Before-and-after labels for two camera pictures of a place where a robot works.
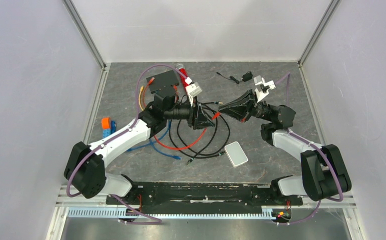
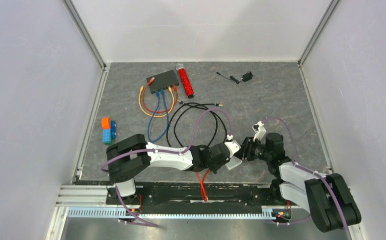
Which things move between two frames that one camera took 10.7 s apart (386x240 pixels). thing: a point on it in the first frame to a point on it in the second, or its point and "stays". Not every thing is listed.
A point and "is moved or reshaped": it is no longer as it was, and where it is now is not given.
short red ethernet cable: [149, 82] stays
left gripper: [198, 119] to [215, 168]
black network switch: [162, 81] stays
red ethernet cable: [215, 116] is moved or reshaped
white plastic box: [236, 154] is moved or reshaped
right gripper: [240, 108] to [247, 145]
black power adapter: [246, 77] stays
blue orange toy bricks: [108, 127] stays
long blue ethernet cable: [156, 140] is moved or reshaped
